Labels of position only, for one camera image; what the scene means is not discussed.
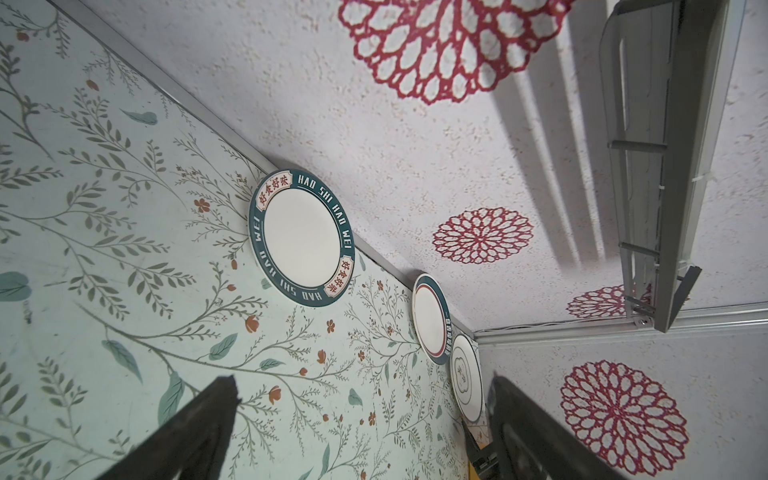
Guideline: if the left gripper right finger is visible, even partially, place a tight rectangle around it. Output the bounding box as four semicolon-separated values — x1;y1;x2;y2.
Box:
488;376;624;479

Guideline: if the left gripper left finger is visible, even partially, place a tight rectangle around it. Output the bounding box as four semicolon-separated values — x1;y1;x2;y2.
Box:
99;376;240;480

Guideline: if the white plate grey motif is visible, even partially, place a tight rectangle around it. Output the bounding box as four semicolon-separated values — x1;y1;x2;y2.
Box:
450;334;484;424

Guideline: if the green rim plate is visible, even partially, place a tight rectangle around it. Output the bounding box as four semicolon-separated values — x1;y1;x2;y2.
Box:
248;169;356;308
411;273;453;365

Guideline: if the yellow plastic bin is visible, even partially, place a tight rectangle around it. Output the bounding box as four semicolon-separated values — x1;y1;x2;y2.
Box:
468;461;483;480

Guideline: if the floral patterned table mat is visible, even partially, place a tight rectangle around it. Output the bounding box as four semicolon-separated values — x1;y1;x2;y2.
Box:
1;1;469;479

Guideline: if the dark grey wall shelf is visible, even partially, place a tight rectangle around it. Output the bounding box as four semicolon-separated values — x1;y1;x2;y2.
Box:
599;1;745;332

